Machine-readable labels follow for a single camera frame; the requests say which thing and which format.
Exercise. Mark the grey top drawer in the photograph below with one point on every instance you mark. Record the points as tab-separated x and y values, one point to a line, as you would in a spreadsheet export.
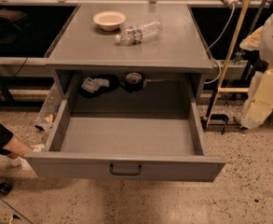
157	127

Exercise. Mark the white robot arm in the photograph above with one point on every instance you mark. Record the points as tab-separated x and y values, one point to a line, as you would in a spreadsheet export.
259	105

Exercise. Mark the grey drawer cabinet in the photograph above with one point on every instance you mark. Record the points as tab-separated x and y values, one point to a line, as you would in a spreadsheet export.
86	50

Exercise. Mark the black tape roll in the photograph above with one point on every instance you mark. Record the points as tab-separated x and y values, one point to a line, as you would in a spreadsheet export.
133	82

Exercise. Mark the black pouch with white label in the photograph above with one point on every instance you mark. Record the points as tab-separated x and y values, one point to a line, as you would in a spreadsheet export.
95	86

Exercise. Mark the clear plastic water bottle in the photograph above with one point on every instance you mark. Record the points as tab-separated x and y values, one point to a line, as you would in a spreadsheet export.
139	33

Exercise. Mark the black stand base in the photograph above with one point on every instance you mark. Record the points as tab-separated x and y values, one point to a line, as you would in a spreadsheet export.
219	120

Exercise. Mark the beige bowl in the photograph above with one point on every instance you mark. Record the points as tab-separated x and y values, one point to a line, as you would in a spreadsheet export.
109	20

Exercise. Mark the clear plastic trash bag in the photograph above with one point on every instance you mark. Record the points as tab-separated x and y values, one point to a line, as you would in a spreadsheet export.
49	110

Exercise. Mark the yellow wooden pole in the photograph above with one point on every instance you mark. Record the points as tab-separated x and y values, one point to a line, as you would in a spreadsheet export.
216	92

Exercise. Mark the white sneaker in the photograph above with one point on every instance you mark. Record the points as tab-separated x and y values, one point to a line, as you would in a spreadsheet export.
19	161

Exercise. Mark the black chair caster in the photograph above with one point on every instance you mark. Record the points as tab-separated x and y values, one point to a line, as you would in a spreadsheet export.
5	188

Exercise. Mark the black top drawer handle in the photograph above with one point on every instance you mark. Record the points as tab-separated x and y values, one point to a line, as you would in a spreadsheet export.
125	170

